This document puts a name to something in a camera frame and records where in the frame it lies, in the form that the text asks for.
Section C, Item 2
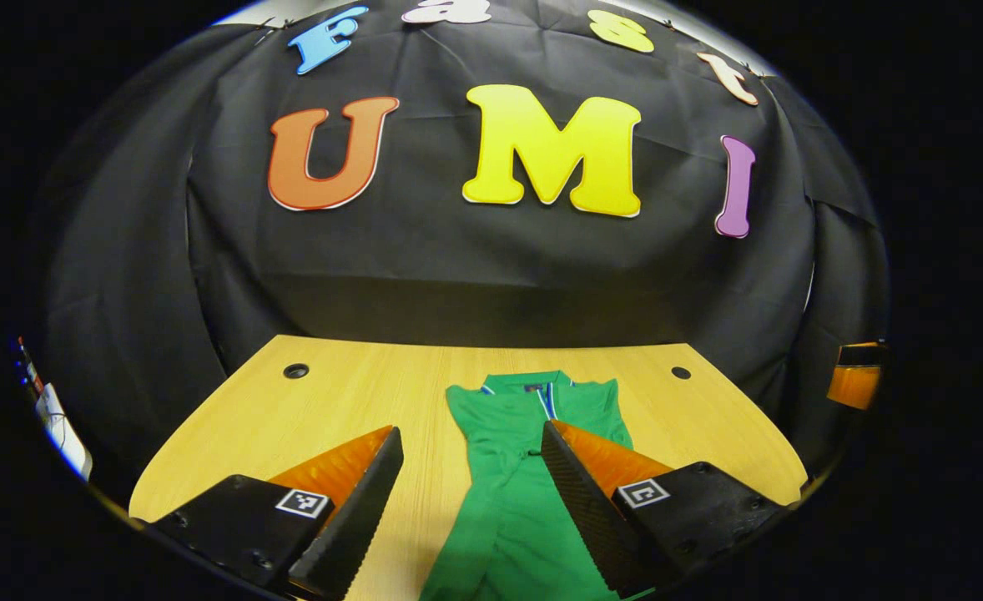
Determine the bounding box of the green T-shirt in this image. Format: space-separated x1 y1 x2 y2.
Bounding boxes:
419 370 658 601

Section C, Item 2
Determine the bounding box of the black backdrop cloth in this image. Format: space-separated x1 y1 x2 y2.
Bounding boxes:
37 0 891 502

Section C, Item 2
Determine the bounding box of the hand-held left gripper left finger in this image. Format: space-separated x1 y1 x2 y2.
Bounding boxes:
145 424 406 601

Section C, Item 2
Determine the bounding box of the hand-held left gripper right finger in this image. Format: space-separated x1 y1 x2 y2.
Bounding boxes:
540 418 791 598

